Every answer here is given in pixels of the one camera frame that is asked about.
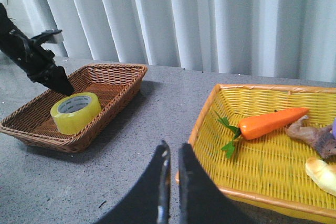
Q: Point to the yellow woven basket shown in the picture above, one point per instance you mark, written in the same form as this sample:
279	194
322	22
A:
267	172

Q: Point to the brown dried root toy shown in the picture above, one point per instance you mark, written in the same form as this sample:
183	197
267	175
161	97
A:
320	139

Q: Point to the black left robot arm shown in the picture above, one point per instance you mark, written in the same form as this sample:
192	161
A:
12	46

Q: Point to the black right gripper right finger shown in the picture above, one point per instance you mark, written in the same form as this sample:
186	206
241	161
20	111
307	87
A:
200	199

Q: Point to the brown wicker basket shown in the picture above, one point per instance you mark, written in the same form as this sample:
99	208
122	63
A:
115	86

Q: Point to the white pleated curtain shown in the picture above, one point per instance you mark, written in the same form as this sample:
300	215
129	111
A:
270	38

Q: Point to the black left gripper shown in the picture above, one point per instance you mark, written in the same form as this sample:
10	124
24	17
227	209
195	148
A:
40	62

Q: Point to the toy bread roll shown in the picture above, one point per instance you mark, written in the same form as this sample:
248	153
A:
321	173

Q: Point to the yellow tape roll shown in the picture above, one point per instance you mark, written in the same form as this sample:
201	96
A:
72	114

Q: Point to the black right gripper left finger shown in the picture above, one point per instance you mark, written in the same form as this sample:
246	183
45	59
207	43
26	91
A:
148	201

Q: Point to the orange toy carrot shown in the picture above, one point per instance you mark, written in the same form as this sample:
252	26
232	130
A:
256	126

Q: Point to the purple toy object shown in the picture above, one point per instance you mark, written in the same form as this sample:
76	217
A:
334	128

